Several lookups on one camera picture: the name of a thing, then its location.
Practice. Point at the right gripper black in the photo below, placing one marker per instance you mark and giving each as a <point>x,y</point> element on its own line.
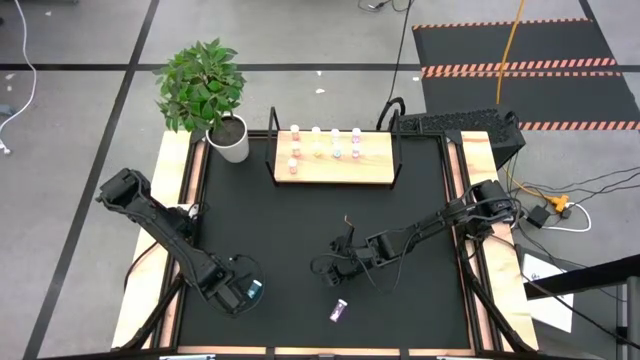
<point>362,252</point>

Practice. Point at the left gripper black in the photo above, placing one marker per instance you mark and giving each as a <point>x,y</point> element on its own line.
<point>225,295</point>

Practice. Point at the blue translucent pill bottle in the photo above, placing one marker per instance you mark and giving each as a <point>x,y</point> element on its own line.
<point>254,289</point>
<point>335,134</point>
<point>337,151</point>

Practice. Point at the pink translucent pill bottle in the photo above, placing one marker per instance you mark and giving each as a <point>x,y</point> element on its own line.
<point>356,134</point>
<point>338,311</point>

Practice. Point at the yellow translucent pill bottle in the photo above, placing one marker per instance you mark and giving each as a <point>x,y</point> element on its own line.
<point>318,149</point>
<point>316,133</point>

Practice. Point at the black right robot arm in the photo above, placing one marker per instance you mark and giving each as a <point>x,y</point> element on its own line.
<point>440,220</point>

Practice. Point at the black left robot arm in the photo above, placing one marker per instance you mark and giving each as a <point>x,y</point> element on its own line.
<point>165,230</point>

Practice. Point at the black perforated computer tower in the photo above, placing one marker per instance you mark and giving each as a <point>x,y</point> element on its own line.
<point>465,127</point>

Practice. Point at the black power adapter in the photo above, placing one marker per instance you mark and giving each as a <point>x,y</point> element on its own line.
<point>539,216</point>

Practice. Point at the green plant white pot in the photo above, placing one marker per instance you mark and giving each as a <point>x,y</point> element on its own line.
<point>200,85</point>

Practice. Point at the white paper sheet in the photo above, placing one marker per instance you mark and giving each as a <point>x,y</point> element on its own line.
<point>550,300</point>

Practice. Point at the yellow power plug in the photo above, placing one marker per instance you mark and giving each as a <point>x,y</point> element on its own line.
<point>560,203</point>

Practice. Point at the black beam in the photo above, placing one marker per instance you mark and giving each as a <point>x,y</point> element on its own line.
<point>590,275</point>

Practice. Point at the black mat hazard stripes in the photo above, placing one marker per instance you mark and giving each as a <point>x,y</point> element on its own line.
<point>500,45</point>

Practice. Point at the wooden shelf black metal frame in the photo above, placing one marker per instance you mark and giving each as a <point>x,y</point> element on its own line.
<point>360,170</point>

